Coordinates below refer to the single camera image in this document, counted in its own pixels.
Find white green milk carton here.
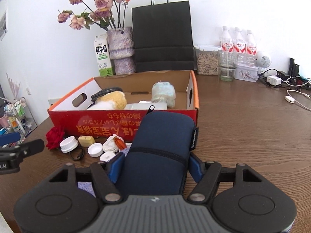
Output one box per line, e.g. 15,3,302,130
93,34,115,77

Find black paper bag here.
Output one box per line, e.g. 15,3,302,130
132,0,195,73

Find purple woven fabric pouch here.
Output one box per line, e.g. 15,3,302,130
77,149,132,198

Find red cardboard box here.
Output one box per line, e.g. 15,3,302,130
47,70,200,149

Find navy zip case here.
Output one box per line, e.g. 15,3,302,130
114,105,198,196

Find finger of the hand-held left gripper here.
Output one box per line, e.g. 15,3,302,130
11,139,45,166
0,132,20,146

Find red rose flower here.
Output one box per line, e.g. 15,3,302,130
46,126,66,150

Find pink dried grass sprig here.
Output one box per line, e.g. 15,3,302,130
6,72,22,100

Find yellow white plush sheep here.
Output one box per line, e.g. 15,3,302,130
89,90,127,111

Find wall poster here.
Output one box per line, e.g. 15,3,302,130
0,10,8,42

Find white round speaker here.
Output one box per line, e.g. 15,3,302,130
256,51,272,73

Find metal wire storage rack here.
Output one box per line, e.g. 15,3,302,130
0,97,38,142

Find white orange crumpled flower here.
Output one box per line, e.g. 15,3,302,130
102,136,127,153

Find dried pink rose bouquet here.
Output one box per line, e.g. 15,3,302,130
58,0,133,31

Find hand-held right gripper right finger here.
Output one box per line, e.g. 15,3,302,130
189,152,264,203

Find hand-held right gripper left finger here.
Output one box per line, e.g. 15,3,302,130
47,152,126,204

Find white printed tin box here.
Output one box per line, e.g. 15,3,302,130
234,63,260,82

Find clear jar of seeds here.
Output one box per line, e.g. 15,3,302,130
194,45,220,76

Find black upright device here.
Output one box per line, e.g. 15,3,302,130
289,58,300,77

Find white threaded bottle cap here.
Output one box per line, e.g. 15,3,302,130
59,136,79,153

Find purple textured vase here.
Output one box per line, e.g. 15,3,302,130
107,27,136,76

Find black hair tie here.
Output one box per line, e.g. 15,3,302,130
69,148,85,161

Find translucent plastic box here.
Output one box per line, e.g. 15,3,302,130
125,102,168,112

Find black power strip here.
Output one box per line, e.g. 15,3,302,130
277,71,311,88

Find yellow rectangular block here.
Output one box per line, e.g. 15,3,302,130
78,135,95,147

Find clear plastic bag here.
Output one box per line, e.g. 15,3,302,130
151,81,176,108

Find clear glass cup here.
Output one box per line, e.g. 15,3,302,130
219,50,238,81

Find black braided cable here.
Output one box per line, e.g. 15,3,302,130
91,87,124,102

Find white charger adapter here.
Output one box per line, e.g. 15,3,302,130
266,76,282,86

